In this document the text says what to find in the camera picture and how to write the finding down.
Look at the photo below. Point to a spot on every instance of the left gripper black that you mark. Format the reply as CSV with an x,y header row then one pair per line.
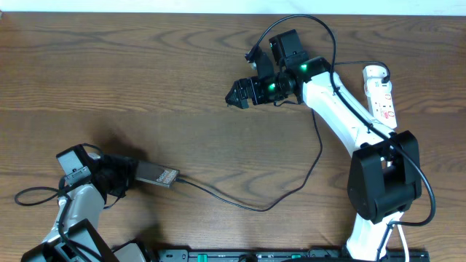
x,y
128,172

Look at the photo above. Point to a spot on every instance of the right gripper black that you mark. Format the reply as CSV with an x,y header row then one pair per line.
x,y
241,84

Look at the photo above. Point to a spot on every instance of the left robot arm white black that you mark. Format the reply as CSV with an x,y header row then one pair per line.
x,y
82,196

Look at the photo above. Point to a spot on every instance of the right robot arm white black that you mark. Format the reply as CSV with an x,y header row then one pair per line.
x,y
384,177

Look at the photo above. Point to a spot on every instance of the white charger adapter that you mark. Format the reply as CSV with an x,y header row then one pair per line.
x,y
371,72

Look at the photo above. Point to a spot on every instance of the white power strip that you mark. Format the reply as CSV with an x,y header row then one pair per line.
x,y
380,101

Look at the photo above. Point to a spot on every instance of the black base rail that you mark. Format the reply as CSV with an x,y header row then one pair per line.
x,y
314,254

